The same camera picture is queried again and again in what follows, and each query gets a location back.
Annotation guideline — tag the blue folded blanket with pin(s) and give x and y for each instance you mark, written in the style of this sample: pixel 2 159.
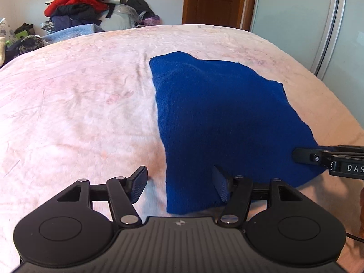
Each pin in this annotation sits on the blue folded blanket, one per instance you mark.
pixel 71 32

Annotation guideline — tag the brown wooden door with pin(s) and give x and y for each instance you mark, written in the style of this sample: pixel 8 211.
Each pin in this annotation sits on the brown wooden door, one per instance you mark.
pixel 225 13

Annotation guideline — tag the white sliding wardrobe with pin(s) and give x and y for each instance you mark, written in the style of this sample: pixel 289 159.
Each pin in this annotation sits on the white sliding wardrobe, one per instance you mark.
pixel 325 36

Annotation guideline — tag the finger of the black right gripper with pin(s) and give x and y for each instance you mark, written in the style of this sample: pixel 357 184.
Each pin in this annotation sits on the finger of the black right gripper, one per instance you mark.
pixel 311 156
pixel 344 148

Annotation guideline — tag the light blue bundled bedding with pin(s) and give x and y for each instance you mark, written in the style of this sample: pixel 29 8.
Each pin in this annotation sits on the light blue bundled bedding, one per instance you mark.
pixel 122 17

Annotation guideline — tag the purple bag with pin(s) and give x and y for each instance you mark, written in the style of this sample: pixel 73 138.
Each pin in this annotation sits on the purple bag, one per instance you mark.
pixel 152 21

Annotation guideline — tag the red garment on pile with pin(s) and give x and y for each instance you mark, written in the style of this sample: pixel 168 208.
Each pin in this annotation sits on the red garment on pile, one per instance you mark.
pixel 97 5

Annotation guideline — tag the black backpack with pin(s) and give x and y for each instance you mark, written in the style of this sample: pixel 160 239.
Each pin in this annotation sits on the black backpack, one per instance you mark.
pixel 142 8

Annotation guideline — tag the dark clothes pile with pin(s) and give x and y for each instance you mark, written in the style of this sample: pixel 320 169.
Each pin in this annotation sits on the dark clothes pile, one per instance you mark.
pixel 74 15

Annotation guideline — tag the blue knit sweater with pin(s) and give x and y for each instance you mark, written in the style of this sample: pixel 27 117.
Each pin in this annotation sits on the blue knit sweater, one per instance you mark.
pixel 220 113

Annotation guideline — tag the pink floral bed sheet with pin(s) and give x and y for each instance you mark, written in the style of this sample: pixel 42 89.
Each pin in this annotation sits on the pink floral bed sheet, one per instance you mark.
pixel 85 108

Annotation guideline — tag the floral grey cushion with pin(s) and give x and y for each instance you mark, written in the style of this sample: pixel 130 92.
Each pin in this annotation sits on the floral grey cushion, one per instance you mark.
pixel 7 32

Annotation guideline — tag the leopard print garment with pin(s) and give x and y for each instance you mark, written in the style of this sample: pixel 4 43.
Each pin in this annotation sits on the leopard print garment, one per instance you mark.
pixel 23 46

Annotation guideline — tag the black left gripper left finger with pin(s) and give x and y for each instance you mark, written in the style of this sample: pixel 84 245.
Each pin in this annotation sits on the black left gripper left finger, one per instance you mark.
pixel 136 183

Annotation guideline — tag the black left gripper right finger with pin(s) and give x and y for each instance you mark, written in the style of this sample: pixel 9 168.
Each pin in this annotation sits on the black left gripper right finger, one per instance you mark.
pixel 223 183

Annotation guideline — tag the green plastic stool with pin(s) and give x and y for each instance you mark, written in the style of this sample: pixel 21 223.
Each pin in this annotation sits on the green plastic stool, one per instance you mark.
pixel 19 36

